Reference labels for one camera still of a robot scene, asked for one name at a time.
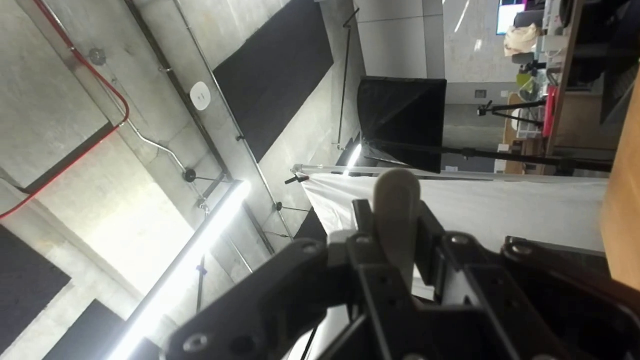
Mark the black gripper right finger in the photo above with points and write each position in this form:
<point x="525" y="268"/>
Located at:
<point x="533" y="301"/>

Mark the long ceiling light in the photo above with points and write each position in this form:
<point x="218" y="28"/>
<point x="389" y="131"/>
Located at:
<point x="193" y="252"/>

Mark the black softbox stand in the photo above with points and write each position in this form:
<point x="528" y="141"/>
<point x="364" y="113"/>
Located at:
<point x="507" y="157"/>

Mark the white smoke detector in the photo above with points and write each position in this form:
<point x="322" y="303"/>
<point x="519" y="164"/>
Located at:
<point x="200" y="95"/>

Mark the grey measuring cup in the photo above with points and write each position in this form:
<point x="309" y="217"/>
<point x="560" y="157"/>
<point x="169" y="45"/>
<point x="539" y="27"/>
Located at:
<point x="394" y="213"/>

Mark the white curtain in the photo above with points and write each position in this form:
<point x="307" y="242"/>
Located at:
<point x="507" y="207"/>

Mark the red ceiling pipe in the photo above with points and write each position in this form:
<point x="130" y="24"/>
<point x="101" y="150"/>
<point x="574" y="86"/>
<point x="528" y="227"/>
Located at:
<point x="101" y="81"/>

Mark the black softbox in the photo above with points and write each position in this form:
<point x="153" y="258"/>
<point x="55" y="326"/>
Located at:
<point x="400" y="121"/>

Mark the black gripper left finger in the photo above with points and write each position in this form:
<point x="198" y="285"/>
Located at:
<point x="281" y="301"/>

